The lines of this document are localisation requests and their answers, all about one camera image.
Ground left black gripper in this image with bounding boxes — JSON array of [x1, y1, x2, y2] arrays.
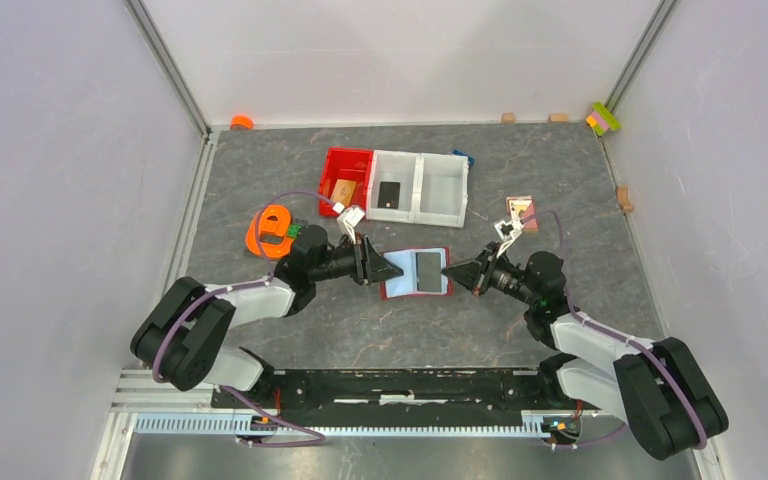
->
[[310, 232, 403, 286]]

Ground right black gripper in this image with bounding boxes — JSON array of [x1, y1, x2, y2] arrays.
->
[[442, 242, 538, 307]]

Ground black credit card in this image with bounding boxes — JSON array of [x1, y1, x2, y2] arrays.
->
[[415, 250, 445, 294], [376, 181, 401, 209]]

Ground red card holder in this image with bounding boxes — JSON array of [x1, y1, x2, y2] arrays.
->
[[381, 247, 452, 300]]

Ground gold striped credit card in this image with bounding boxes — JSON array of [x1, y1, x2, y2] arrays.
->
[[330, 179, 357, 206]]

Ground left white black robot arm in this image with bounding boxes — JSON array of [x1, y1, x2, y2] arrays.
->
[[130, 225, 403, 408]]

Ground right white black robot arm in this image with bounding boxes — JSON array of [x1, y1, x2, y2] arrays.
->
[[442, 242, 730, 460]]

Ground green toy brick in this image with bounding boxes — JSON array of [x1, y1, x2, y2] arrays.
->
[[285, 224, 303, 239]]

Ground white two-compartment bin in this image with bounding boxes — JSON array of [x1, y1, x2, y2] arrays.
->
[[365, 150, 470, 228]]

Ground red plastic bin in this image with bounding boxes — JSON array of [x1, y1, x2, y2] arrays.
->
[[318, 147, 374, 208]]

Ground orange letter e toy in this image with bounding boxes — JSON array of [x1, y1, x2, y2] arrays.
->
[[245, 204, 295, 260]]

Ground blue object behind bin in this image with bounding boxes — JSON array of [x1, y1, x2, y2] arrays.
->
[[451, 149, 475, 169]]

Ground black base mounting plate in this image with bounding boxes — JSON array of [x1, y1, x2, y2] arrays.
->
[[246, 368, 589, 428]]

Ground wooden arch block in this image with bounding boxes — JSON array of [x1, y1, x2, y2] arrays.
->
[[616, 185, 635, 214]]

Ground small wooden block right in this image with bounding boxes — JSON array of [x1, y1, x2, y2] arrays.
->
[[548, 113, 569, 123]]

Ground orange tape roll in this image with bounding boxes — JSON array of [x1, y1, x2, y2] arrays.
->
[[229, 115, 254, 130]]

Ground colourful stacked toy bricks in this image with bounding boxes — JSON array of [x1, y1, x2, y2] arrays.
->
[[585, 102, 621, 137]]

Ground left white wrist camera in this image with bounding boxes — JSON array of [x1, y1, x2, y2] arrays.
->
[[332, 202, 366, 243]]

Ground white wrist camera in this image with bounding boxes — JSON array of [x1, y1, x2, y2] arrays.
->
[[332, 202, 366, 243], [494, 218, 524, 258]]

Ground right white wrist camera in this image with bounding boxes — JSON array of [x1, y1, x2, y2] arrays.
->
[[494, 218, 524, 258]]

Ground aluminium frame rail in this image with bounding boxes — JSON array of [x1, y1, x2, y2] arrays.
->
[[110, 368, 710, 439]]

